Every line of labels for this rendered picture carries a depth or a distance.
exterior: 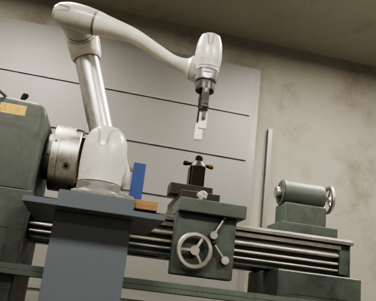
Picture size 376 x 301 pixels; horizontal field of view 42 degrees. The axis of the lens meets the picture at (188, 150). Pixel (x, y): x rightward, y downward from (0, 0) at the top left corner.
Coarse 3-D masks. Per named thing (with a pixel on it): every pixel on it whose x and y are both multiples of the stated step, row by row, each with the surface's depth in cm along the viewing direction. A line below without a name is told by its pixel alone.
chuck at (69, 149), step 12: (72, 132) 228; (84, 132) 239; (60, 144) 222; (72, 144) 223; (60, 156) 220; (72, 156) 221; (60, 168) 221; (72, 168) 221; (60, 180) 224; (72, 180) 224
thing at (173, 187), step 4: (172, 184) 229; (176, 184) 229; (180, 184) 230; (184, 184) 230; (168, 188) 234; (172, 188) 229; (176, 188) 229; (180, 188) 229; (184, 188) 230; (188, 188) 230; (192, 188) 230; (196, 188) 231; (200, 188) 231; (204, 188) 231; (208, 188) 232; (212, 188) 232; (168, 192) 231; (172, 192) 228; (176, 192) 228; (208, 192) 231
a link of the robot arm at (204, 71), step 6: (198, 66) 190; (204, 66) 188; (210, 66) 188; (198, 72) 189; (204, 72) 188; (210, 72) 188; (216, 72) 190; (198, 78) 189; (204, 78) 188; (210, 78) 188; (216, 78) 190
